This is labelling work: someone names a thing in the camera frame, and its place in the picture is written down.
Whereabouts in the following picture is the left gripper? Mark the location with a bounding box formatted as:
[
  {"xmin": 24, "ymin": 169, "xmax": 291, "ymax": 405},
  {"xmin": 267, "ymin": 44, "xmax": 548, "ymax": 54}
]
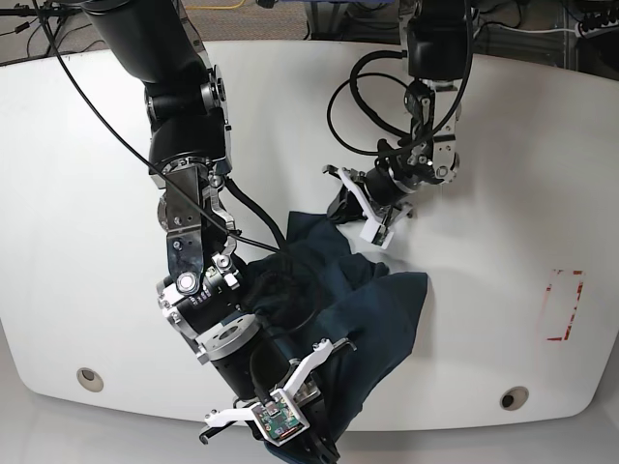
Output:
[{"xmin": 322, "ymin": 163, "xmax": 416, "ymax": 225}]

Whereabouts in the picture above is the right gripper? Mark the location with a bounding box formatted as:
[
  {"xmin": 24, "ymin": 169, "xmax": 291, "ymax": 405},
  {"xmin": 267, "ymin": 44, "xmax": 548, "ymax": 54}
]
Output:
[{"xmin": 199, "ymin": 333, "xmax": 357, "ymax": 464}]

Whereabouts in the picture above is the dark teal T-shirt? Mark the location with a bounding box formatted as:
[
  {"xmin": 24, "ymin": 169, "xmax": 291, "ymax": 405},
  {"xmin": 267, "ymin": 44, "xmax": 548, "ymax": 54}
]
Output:
[{"xmin": 246, "ymin": 212, "xmax": 428, "ymax": 442}]

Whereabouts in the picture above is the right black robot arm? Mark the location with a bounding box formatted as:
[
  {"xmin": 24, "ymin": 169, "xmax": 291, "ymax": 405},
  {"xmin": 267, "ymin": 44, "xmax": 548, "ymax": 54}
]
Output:
[{"xmin": 80, "ymin": 1, "xmax": 350, "ymax": 463}]

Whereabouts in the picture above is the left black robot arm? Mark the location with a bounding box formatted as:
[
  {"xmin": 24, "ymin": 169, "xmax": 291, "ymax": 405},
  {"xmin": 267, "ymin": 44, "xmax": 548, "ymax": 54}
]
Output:
[{"xmin": 323, "ymin": 1, "xmax": 474, "ymax": 226}]

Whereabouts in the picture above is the red tape rectangle marking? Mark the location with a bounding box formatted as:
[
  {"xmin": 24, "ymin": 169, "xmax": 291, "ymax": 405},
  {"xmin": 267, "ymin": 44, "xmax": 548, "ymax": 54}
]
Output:
[{"xmin": 540, "ymin": 269, "xmax": 585, "ymax": 342}]

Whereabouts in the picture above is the white power strip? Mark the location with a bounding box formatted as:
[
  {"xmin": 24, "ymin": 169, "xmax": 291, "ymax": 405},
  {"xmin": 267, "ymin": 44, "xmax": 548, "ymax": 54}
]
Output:
[{"xmin": 575, "ymin": 8, "xmax": 618, "ymax": 39}]

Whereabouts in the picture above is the black tripod stand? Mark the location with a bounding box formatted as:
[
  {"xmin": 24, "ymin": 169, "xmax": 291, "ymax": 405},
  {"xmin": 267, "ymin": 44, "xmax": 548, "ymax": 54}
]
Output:
[{"xmin": 1, "ymin": 1, "xmax": 90, "ymax": 60}]

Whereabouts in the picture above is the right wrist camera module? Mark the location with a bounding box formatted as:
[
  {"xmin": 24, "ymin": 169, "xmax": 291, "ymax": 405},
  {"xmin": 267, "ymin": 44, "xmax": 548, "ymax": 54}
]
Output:
[{"xmin": 251, "ymin": 389, "xmax": 310, "ymax": 447}]

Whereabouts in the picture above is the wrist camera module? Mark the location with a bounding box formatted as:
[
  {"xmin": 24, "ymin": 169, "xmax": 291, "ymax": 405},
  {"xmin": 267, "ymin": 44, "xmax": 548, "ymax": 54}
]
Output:
[
  {"xmin": 251, "ymin": 389, "xmax": 310, "ymax": 447},
  {"xmin": 360, "ymin": 217, "xmax": 394, "ymax": 249}
]

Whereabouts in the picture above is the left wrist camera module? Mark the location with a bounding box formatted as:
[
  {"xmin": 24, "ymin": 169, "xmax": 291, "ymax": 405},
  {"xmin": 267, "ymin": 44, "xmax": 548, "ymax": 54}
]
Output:
[{"xmin": 360, "ymin": 217, "xmax": 394, "ymax": 249}]

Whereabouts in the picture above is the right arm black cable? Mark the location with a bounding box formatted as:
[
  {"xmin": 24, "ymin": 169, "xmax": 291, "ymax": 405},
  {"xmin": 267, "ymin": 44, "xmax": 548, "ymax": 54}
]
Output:
[{"xmin": 33, "ymin": 0, "xmax": 286, "ymax": 257}]

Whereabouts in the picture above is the right table cable grommet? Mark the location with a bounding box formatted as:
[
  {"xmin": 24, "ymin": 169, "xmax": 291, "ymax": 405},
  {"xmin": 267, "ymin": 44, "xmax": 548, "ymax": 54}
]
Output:
[{"xmin": 499, "ymin": 386, "xmax": 529, "ymax": 412}]

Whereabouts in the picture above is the table cable grommet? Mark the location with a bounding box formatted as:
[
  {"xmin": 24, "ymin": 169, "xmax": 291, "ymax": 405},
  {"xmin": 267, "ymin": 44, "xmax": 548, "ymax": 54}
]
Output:
[
  {"xmin": 76, "ymin": 367, "xmax": 104, "ymax": 392},
  {"xmin": 499, "ymin": 386, "xmax": 529, "ymax": 412}
]

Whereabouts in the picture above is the left table cable grommet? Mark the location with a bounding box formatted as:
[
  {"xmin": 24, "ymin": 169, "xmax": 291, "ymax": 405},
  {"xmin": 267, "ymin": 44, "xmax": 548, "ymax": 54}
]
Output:
[{"xmin": 76, "ymin": 367, "xmax": 104, "ymax": 392}]

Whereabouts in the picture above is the yellow cable on floor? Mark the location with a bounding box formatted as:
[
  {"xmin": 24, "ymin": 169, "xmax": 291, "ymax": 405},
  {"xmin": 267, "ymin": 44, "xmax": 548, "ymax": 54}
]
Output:
[{"xmin": 186, "ymin": 0, "xmax": 248, "ymax": 14}]

